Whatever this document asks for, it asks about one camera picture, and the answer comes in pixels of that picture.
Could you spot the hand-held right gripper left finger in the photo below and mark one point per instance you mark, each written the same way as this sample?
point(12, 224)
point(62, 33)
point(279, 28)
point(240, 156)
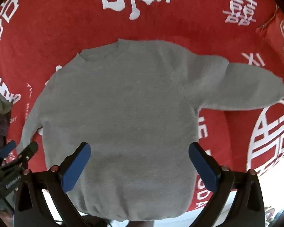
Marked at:
point(77, 167)

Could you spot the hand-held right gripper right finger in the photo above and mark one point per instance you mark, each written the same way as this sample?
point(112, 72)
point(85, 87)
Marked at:
point(202, 167)

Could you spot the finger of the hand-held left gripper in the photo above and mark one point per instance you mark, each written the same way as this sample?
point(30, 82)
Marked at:
point(8, 148)
point(28, 153)

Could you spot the red printed blanket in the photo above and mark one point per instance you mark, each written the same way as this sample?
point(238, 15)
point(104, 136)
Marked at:
point(156, 23)

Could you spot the dark purple cloth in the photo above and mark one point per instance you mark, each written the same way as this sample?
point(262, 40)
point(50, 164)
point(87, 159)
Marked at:
point(0, 127)

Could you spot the red embroidered cushion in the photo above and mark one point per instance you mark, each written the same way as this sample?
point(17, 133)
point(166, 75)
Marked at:
point(279, 37)

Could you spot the grey sweater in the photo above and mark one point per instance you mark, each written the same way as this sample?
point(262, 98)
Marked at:
point(132, 111)

